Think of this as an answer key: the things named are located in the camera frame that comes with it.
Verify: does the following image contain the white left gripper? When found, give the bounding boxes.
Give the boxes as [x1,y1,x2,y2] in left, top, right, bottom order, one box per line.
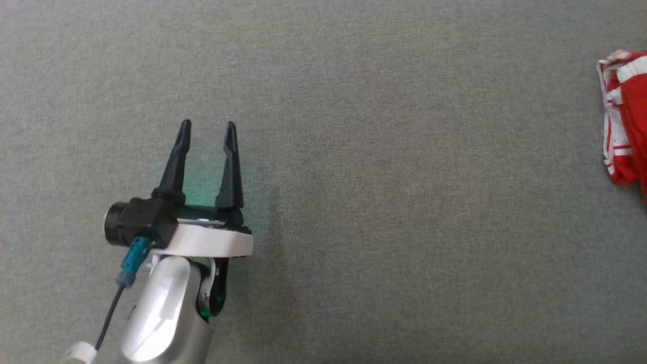
[105,119,254,320]

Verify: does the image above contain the large grey sofa seat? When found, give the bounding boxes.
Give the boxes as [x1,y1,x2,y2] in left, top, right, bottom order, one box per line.
[0,0,647,364]

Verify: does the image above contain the red white sports jersey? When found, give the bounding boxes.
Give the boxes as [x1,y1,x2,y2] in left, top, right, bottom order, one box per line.
[596,49,647,195]

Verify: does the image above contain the white cable tag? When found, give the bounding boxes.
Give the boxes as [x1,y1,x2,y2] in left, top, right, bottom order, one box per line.
[60,342,98,364]

